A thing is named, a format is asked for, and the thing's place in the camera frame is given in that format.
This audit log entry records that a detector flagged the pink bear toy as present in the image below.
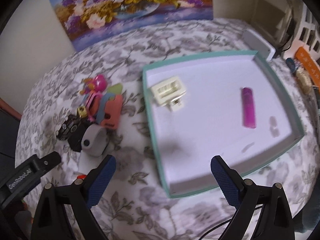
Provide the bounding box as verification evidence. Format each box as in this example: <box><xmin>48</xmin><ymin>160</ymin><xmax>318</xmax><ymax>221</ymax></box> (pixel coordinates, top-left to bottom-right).
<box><xmin>79</xmin><ymin>74</ymin><xmax>108</xmax><ymax>95</ymax></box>

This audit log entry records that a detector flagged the floral tablecloth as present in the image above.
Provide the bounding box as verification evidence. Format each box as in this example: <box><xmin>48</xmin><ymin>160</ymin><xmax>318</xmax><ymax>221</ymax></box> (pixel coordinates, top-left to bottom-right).
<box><xmin>15</xmin><ymin>17</ymin><xmax>320</xmax><ymax>240</ymax></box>

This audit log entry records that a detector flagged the purple lighter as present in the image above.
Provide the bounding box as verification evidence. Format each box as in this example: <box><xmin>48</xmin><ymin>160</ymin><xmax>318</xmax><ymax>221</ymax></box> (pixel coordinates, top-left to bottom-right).
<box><xmin>241</xmin><ymin>87</ymin><xmax>257</xmax><ymax>129</ymax></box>

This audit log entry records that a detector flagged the teal-rimmed white tray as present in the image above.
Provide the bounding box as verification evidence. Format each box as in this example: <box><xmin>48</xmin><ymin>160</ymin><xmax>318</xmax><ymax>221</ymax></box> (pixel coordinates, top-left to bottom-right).
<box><xmin>143</xmin><ymin>50</ymin><xmax>304</xmax><ymax>198</ymax></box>

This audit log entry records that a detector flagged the beige woven bundle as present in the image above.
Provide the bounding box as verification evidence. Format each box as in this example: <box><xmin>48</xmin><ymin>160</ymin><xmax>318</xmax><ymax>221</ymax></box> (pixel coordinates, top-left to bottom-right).
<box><xmin>296</xmin><ymin>68</ymin><xmax>312</xmax><ymax>94</ymax></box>

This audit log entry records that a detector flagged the blue patterned tape roll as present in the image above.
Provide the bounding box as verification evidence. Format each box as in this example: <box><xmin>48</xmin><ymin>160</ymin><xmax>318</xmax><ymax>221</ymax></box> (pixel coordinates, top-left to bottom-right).
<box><xmin>285</xmin><ymin>57</ymin><xmax>297</xmax><ymax>74</ymax></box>

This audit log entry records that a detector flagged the cream hair claw clip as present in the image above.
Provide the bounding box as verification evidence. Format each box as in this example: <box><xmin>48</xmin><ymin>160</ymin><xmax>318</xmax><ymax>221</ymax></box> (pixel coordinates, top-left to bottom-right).
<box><xmin>150</xmin><ymin>76</ymin><xmax>187</xmax><ymax>112</ymax></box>

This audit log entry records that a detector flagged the orange paper sign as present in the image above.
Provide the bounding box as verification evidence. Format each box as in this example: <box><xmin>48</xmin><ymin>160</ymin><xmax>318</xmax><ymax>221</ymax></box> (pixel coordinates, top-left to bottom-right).
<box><xmin>295</xmin><ymin>47</ymin><xmax>320</xmax><ymax>87</ymax></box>

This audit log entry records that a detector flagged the white rectangular box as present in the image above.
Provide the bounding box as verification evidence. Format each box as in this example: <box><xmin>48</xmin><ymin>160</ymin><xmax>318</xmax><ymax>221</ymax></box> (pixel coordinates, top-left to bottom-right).
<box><xmin>242</xmin><ymin>29</ymin><xmax>276</xmax><ymax>61</ymax></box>

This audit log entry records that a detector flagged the flower painting canvas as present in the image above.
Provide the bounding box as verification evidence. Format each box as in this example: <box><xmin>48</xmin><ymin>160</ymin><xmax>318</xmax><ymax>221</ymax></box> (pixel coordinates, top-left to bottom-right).
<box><xmin>49</xmin><ymin>0</ymin><xmax>213</xmax><ymax>51</ymax></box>

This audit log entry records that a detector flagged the white lattice shelf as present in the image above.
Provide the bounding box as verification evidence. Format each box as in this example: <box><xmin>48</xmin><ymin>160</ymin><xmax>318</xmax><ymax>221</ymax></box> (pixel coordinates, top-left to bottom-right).
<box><xmin>284</xmin><ymin>2</ymin><xmax>319</xmax><ymax>61</ymax></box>

